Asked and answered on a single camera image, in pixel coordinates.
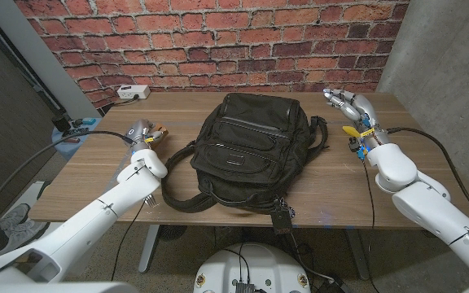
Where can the white power strip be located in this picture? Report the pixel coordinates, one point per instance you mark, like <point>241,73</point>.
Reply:
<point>132,92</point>

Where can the black backpack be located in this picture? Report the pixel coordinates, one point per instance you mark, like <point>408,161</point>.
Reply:
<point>251,138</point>

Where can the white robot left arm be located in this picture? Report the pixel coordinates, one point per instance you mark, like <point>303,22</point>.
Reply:
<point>84,228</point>

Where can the red brick printed backdrop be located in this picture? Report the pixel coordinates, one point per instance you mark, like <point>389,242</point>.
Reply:
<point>218,40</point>

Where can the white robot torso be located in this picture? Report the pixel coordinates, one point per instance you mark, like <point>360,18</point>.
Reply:
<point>259,264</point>

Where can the black cup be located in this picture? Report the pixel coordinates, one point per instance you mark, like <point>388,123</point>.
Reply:
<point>60,123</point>

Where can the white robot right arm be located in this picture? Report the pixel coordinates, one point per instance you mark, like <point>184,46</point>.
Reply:
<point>434,207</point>

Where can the small red device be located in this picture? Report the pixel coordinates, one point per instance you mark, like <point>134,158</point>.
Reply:
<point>70,141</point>

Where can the orange toy brick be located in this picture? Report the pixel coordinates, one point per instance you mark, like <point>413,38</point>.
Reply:
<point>159,134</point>

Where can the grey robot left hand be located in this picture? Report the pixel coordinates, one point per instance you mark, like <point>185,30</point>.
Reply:
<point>138,132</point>

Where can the grey sneaker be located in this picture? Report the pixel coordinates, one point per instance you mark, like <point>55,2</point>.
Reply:
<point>14,215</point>
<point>14,238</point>

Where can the black round floor object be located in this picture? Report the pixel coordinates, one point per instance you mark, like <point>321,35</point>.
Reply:
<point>173,233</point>

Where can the yellow banana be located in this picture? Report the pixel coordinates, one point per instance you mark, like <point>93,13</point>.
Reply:
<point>351,131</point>

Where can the black luggage tag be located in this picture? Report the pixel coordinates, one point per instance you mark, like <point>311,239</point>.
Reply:
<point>282,219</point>

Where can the small teal item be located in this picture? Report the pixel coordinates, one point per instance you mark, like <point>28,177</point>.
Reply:
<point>88,121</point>

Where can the grey metal table leg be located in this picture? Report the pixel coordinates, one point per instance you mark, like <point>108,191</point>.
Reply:
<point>149,248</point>
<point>358,256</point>

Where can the white floor platform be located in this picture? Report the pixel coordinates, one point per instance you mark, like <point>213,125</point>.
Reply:
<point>35,191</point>

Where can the flat black device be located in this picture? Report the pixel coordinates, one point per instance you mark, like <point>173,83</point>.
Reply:
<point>75,131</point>

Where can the blue round stool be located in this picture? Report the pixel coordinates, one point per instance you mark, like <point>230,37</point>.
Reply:
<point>69,150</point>

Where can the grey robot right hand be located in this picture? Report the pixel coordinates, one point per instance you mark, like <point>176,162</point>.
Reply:
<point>356,110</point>

